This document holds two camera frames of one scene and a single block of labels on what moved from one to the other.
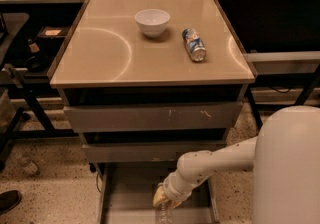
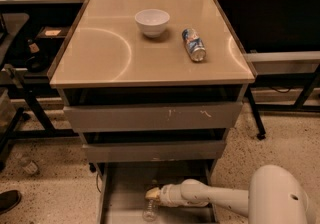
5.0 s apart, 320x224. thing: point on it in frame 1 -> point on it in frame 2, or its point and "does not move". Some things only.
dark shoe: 9,200 does not move
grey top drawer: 154,116 does not move
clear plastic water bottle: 164,213 -> 150,213
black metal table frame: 305,81 does not move
